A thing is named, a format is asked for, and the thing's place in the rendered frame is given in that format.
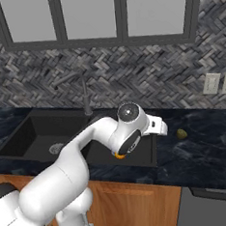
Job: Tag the dark grey tap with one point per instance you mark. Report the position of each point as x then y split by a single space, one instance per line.
85 98

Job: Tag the grey dishwasher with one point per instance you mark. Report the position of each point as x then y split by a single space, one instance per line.
208 215

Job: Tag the wooden cupboard door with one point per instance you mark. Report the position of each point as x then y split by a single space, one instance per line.
136 206

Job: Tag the black kitchen sink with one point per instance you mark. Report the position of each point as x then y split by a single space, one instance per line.
39 131

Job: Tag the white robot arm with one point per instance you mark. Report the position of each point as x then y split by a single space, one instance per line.
59 184

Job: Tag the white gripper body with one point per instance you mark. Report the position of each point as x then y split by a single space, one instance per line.
161 125

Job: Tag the dark grey framed window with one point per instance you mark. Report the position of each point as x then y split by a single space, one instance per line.
121 14

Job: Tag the olive green round fruit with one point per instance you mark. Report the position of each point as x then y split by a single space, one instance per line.
181 133

